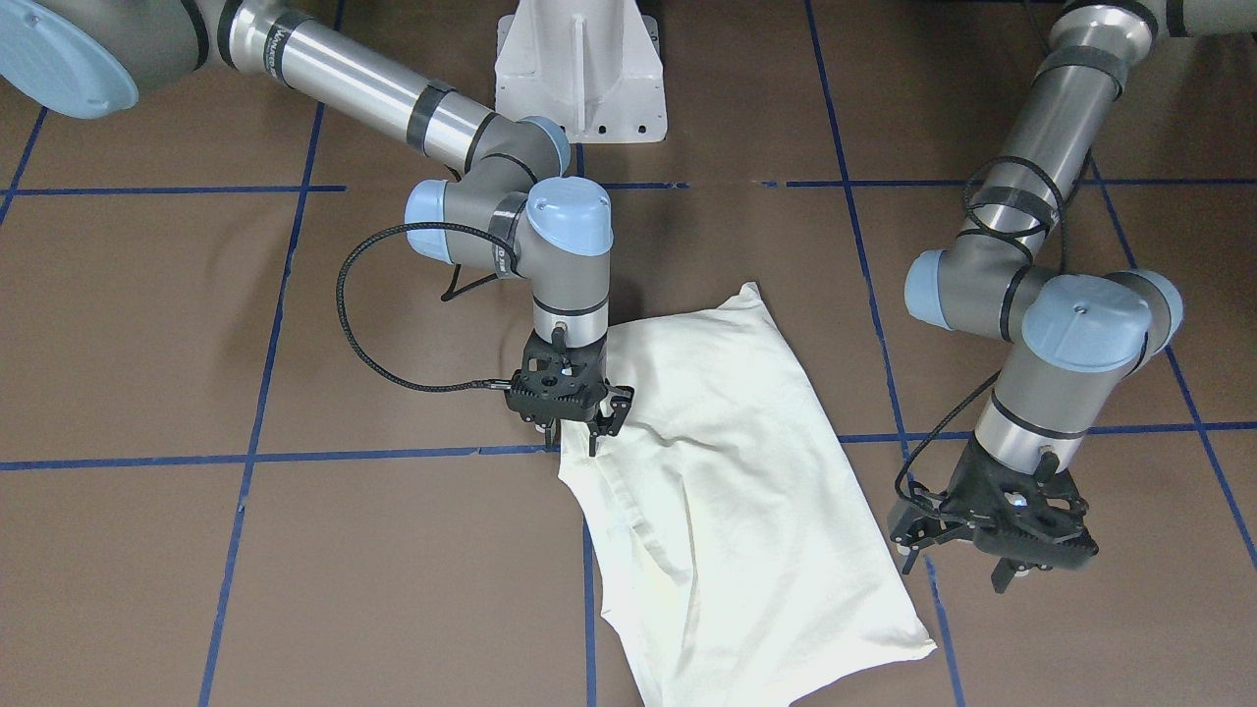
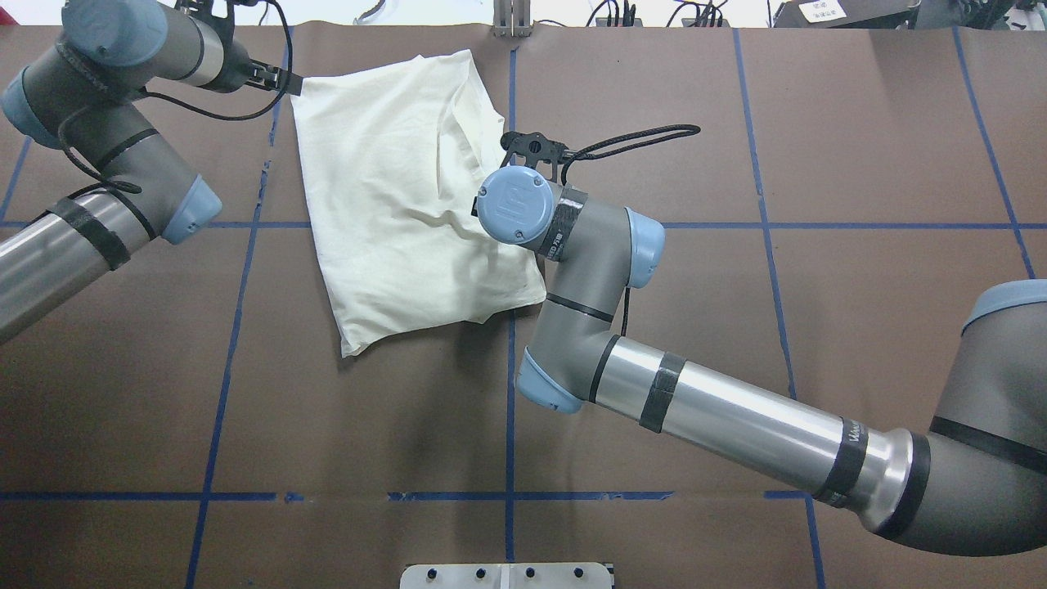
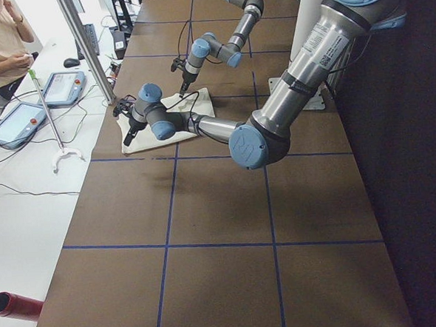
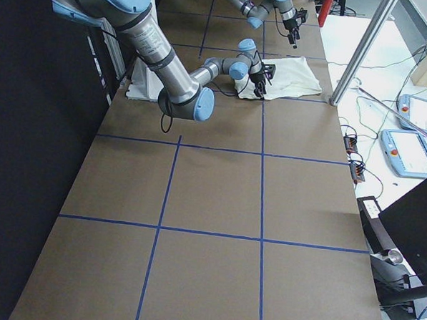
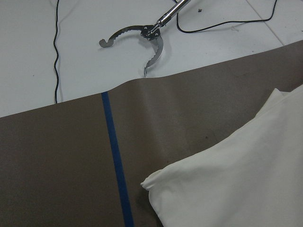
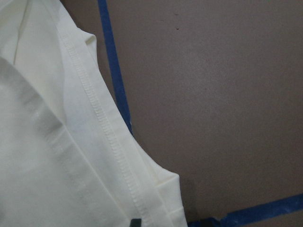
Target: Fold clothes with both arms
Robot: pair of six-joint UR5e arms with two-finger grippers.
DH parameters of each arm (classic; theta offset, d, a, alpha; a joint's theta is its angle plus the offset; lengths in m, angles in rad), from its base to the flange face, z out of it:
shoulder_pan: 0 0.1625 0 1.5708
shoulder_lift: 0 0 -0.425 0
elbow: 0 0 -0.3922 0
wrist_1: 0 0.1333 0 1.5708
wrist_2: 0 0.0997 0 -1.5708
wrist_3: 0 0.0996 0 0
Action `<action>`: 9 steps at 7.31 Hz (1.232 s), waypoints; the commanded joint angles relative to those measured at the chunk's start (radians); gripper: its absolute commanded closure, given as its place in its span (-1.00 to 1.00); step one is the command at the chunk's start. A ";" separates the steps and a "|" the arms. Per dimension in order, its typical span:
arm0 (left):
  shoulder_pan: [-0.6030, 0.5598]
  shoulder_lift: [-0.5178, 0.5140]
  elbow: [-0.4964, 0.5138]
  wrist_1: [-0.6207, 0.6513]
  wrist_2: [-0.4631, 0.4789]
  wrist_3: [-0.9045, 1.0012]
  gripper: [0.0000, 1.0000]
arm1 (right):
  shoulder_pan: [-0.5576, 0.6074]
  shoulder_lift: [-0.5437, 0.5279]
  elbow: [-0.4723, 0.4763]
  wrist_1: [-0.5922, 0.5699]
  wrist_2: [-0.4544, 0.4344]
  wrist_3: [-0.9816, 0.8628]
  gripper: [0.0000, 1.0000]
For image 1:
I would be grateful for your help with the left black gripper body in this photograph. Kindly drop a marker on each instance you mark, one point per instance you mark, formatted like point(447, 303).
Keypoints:
point(972, 480)

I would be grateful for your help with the white pedestal column base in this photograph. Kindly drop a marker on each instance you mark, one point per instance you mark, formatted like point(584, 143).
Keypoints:
point(594, 68)

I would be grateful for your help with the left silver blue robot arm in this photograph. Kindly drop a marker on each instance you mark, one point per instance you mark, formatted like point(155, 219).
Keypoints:
point(1007, 277)

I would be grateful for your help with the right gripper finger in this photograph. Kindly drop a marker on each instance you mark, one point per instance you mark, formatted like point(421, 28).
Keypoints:
point(609, 415)
point(551, 430)

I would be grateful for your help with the cream long sleeve cat shirt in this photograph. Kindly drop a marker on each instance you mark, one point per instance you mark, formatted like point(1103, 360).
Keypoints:
point(739, 560)

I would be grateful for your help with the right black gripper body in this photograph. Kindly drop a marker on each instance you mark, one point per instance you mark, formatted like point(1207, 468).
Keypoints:
point(617, 406)

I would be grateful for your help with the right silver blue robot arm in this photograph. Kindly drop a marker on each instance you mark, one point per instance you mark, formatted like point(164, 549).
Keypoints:
point(515, 211)

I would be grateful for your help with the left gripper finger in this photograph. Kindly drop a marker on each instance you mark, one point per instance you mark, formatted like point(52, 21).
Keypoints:
point(1007, 569)
point(911, 530)

